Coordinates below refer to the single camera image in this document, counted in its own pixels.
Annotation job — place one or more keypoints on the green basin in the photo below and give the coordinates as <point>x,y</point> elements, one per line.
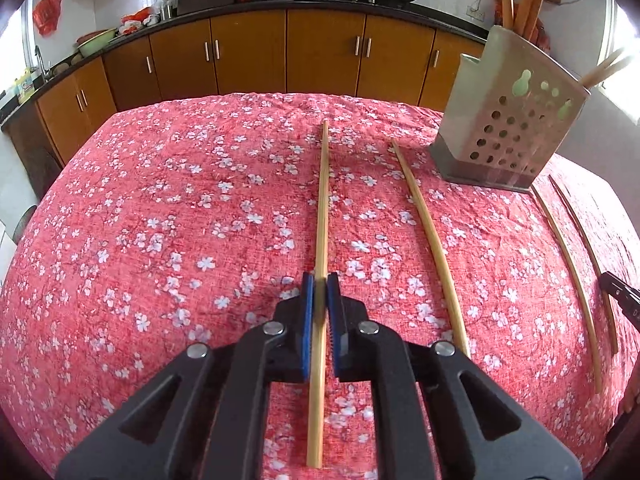
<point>97,42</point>

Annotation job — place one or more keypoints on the yellow dish soap bottle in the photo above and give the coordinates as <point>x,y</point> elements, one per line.
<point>24,87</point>

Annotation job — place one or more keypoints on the red and white bag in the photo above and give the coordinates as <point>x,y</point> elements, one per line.
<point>137,17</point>

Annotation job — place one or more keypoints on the wall power outlet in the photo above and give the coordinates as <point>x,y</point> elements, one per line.
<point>476,13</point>

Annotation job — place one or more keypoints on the wooden base cabinets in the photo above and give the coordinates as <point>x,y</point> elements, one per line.
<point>250,55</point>

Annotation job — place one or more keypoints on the steel cup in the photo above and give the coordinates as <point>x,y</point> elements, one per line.
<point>167,11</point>

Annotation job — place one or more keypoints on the green perforated utensil holder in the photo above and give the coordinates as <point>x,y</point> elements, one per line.
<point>500,110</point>

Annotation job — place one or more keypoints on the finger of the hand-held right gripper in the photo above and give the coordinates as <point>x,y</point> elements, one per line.
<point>625,297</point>

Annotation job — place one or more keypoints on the sink faucet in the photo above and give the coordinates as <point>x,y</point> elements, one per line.
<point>39,60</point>

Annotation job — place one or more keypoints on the red plastic bag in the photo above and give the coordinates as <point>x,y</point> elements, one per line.
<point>47,12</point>

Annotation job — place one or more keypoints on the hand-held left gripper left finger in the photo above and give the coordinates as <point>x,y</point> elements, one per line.
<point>306,330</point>

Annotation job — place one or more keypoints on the cluster of condiment bottles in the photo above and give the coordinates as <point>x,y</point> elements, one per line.
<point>497,12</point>

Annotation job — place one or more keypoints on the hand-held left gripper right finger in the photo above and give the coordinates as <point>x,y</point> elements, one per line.
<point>337,330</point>

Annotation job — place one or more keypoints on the large bright window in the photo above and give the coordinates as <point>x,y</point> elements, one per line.
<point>627,25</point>

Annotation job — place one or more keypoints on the black kitchen countertop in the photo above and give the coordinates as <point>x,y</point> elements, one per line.
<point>260,2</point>

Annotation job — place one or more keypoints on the red floral tablecloth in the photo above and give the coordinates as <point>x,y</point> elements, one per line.
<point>175,260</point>

